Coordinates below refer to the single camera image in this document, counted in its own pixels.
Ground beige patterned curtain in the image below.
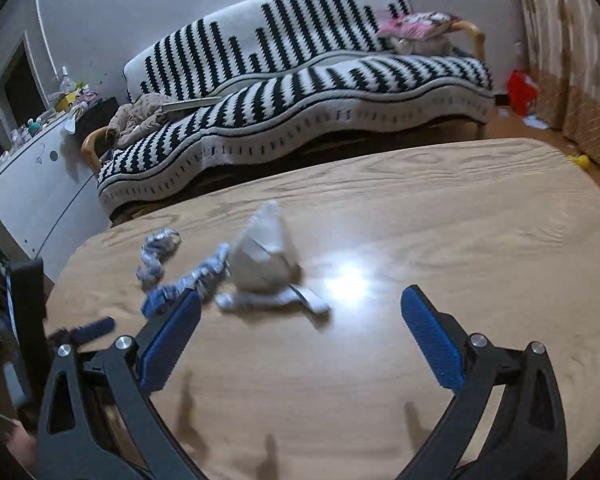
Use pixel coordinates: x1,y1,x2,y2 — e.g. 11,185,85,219
510,0,600,181

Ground white wall conduit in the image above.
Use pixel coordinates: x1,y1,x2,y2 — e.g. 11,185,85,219
32,0,61,76

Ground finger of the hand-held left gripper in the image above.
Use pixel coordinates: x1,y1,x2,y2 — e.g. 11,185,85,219
47,316,117,348

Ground white torn wrapper strip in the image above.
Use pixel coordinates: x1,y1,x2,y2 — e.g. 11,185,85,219
215,282,331,317

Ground beige cushion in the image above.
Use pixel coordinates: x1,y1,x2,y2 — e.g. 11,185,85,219
390,32,453,56

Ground pink patterned cloth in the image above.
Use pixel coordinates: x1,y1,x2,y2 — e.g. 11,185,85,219
377,11,463,41

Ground white paper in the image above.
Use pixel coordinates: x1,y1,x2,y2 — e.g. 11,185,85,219
227,200,303,293

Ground twisted blue silver wrapper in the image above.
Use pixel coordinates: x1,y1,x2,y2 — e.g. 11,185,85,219
141,242,231,318

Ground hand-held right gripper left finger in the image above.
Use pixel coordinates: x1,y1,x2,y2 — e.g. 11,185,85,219
36,290,208,480

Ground sofa with wooden armrests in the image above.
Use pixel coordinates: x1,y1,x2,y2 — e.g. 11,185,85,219
81,0,496,226

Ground black and white striped blanket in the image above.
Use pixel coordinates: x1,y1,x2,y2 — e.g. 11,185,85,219
97,0,495,216

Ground beige crumpled cloth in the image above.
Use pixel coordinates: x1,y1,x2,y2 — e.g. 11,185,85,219
107,92,173,148

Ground crumpled blue wrapper ball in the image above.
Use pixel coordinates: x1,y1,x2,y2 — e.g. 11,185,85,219
136,227,182,286

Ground row of small bottles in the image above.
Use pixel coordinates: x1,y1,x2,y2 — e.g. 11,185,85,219
0,67,101,181

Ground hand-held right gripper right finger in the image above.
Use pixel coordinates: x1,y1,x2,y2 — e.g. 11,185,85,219
400,284,568,480

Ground white dresser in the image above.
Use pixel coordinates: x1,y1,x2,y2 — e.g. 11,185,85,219
0,120,111,271

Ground red plastic bag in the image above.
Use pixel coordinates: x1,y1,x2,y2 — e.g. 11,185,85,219
507,70,538,116

